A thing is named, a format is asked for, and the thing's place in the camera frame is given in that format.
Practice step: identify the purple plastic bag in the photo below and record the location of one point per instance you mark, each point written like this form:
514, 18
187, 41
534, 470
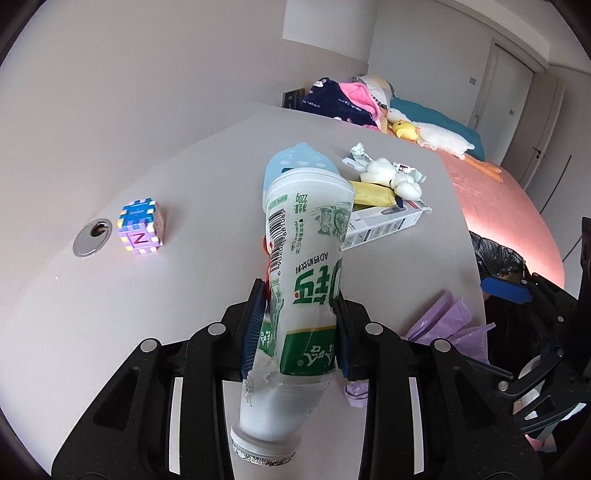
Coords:
443, 318

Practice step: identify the teal pillow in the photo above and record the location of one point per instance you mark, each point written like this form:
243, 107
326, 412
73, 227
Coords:
438, 120

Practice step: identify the white green label plastic bottle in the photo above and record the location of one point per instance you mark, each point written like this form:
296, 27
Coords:
300, 258

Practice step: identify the white wrapper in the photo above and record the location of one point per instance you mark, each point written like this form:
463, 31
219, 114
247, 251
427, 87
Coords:
358, 154

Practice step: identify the white desk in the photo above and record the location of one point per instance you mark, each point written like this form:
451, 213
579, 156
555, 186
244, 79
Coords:
198, 184

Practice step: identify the white tissue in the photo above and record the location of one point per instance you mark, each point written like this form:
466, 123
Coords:
407, 188
379, 170

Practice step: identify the bed with pink sheet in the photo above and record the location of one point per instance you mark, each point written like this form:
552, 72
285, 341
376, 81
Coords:
508, 212

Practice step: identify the navy printed clothing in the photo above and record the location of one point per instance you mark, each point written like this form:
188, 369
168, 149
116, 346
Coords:
328, 104

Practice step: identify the white duck plush toy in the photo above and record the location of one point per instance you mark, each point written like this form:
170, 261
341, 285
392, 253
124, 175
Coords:
438, 136

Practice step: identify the white room door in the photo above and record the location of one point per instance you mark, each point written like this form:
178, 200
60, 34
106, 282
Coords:
501, 87

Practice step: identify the pink fleece clothing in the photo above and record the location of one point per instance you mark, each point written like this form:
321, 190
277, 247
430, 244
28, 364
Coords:
360, 99

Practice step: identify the patchwork pillow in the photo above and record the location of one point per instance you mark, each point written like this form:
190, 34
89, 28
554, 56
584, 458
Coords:
376, 87

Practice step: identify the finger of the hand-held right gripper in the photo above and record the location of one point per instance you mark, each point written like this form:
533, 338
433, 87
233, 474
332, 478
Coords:
554, 417
505, 290

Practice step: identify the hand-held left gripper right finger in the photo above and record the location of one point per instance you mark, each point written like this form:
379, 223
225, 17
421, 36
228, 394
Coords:
342, 334

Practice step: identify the white grey carton box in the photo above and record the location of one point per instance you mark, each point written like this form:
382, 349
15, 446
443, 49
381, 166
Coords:
383, 224

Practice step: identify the yellow packet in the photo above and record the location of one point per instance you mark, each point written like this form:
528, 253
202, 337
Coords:
369, 194

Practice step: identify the colourful foam cube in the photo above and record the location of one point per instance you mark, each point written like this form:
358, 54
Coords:
138, 226

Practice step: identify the trash bin with black bag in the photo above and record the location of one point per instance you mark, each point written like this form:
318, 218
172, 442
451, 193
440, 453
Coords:
494, 258

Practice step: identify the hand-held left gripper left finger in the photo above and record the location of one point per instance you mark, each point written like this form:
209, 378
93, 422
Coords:
255, 325

